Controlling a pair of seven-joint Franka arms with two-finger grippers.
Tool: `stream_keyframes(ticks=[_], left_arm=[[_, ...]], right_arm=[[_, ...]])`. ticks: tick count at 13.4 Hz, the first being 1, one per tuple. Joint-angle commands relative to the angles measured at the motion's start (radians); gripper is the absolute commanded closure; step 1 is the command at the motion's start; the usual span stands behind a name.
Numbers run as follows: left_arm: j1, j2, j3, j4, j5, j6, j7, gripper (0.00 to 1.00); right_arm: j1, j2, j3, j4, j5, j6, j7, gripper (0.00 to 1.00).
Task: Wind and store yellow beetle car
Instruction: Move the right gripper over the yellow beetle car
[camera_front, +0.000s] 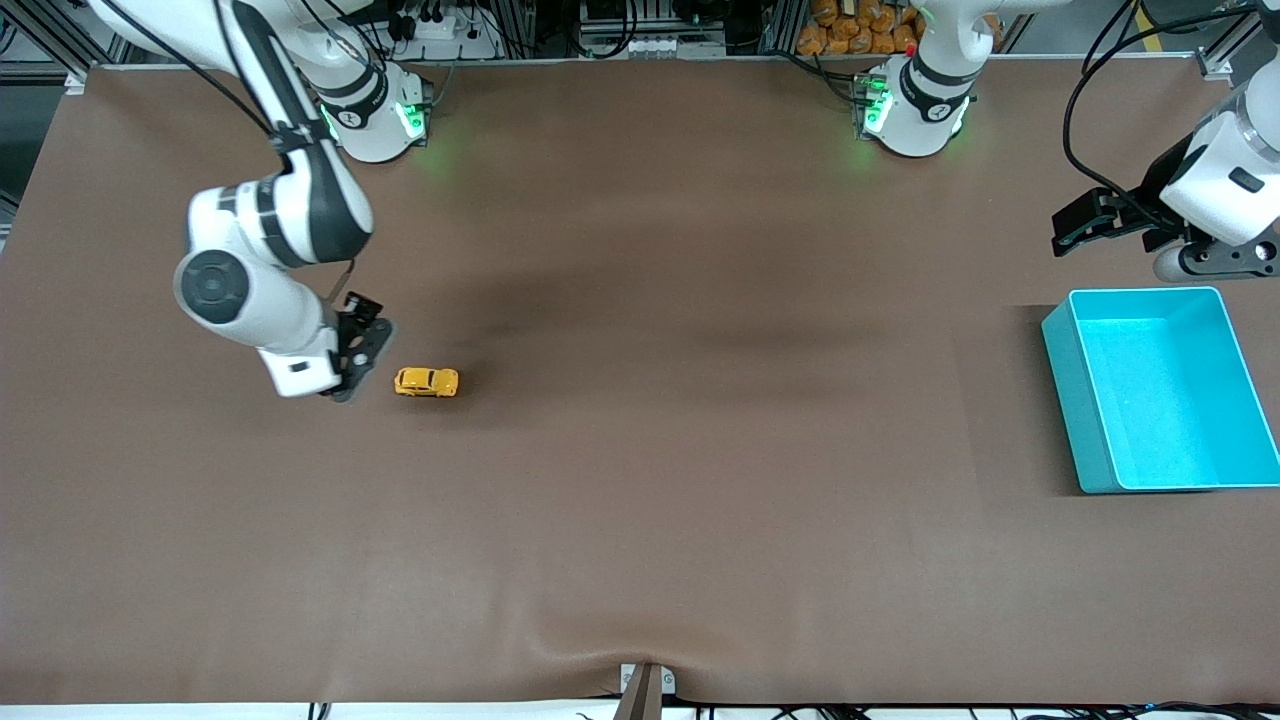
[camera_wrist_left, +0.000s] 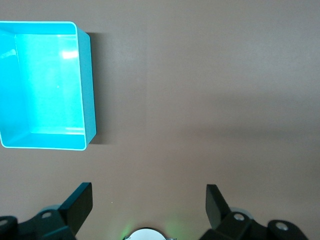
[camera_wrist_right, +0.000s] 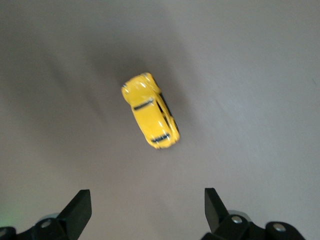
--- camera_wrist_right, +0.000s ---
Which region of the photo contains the brown table cover mat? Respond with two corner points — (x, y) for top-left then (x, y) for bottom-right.
(0, 0), (320, 240)

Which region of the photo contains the yellow beetle toy car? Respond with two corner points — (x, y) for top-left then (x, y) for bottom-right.
(121, 71), (181, 150)

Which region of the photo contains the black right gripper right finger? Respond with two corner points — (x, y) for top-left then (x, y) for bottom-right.
(203, 187), (305, 240)

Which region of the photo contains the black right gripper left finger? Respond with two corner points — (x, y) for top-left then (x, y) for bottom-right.
(0, 189), (92, 240)

